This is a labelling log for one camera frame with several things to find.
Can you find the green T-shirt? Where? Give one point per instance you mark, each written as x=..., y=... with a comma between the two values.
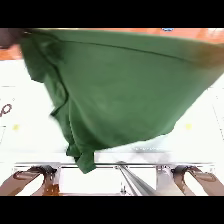
x=120, y=90

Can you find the silver frame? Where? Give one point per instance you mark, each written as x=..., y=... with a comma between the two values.
x=136, y=181

